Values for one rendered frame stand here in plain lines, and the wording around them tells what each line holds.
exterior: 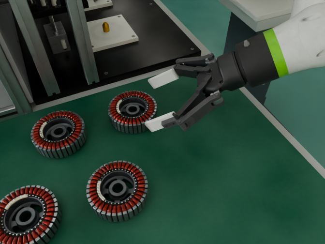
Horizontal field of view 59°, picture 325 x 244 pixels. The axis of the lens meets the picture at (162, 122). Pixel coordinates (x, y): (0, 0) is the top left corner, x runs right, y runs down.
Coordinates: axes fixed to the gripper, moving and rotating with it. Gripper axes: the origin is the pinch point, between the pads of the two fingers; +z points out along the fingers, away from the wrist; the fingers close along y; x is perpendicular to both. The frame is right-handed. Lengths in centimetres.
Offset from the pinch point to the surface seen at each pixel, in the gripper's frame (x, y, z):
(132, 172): 0.5, -17.3, 3.7
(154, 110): -1.4, -0.9, 0.6
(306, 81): -117, 101, -44
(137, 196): 0.2, -22.4, 2.4
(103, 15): 6.7, 43.7, 17.3
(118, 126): 1.7, -5.0, 7.9
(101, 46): 6.4, 23.9, 14.5
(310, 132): -111, 57, -33
